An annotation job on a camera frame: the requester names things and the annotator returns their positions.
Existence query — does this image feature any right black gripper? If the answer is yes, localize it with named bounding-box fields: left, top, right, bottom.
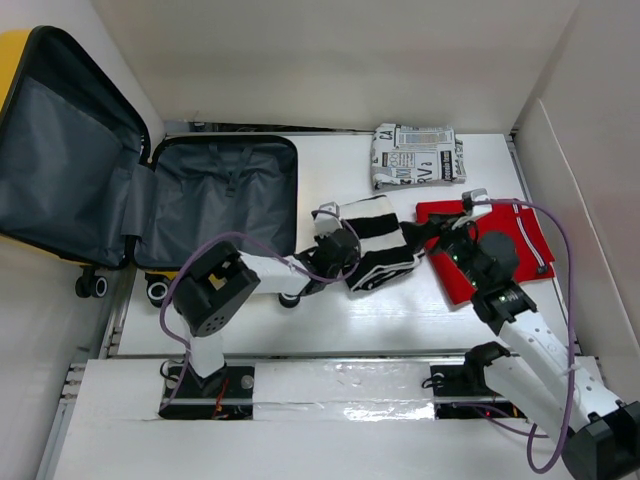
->
left=398, top=211, right=485, bottom=290

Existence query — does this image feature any red shirt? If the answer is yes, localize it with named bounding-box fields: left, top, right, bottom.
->
left=425, top=204, right=555, bottom=306

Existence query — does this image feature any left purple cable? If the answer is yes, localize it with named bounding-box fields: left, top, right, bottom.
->
left=159, top=209, right=362, bottom=416

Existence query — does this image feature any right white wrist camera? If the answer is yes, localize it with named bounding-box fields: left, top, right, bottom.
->
left=452, top=188, right=492, bottom=229

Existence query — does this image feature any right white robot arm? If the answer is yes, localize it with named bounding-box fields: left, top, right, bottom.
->
left=401, top=214, right=639, bottom=479

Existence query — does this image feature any yellow suitcase with grey lining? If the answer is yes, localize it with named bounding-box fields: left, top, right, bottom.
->
left=1, top=26, right=298, bottom=305

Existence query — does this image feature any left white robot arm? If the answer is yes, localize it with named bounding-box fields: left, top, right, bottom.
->
left=172, top=228, right=360, bottom=398

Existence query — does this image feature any aluminium mounting rail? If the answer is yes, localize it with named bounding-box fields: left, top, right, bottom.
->
left=74, top=358, right=524, bottom=422

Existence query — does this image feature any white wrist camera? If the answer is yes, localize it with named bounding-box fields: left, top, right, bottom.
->
left=311, top=202, right=342, bottom=236
left=452, top=188, right=492, bottom=229

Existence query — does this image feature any black and white striped garment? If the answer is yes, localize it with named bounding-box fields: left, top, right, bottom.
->
left=318, top=195, right=421, bottom=292

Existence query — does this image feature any purple cable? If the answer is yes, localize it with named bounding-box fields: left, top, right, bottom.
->
left=467, top=198, right=581, bottom=474
left=159, top=209, right=362, bottom=416

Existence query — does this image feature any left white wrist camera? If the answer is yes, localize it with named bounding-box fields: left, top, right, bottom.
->
left=311, top=202, right=342, bottom=236

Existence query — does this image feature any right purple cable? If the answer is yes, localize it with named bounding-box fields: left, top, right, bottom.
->
left=467, top=198, right=581, bottom=474

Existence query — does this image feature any newspaper print garment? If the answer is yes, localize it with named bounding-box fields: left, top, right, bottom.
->
left=370, top=123, right=467, bottom=191

